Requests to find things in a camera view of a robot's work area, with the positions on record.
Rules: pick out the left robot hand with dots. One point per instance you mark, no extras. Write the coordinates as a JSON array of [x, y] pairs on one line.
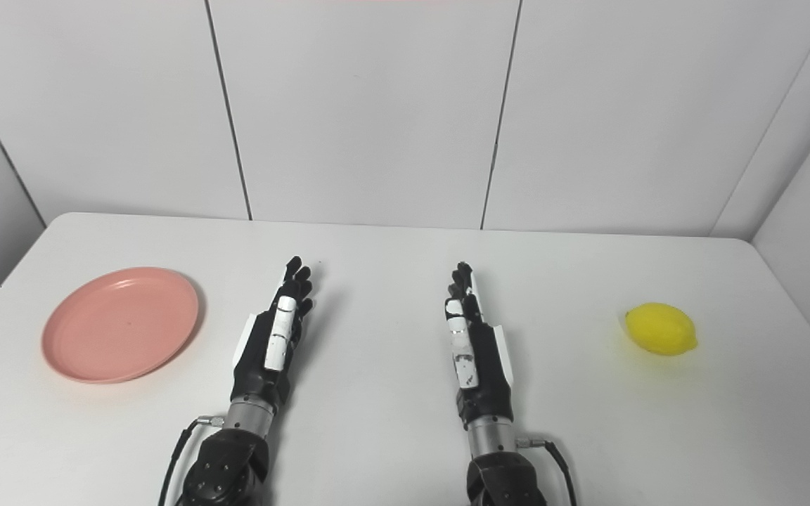
[[271, 351]]

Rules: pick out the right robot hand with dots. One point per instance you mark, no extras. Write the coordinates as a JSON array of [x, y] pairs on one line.
[[479, 358]]

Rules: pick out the pink plate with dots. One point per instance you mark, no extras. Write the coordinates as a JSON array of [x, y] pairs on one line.
[[121, 325]]

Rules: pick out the yellow lemon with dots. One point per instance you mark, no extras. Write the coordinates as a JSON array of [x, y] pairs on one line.
[[661, 328]]

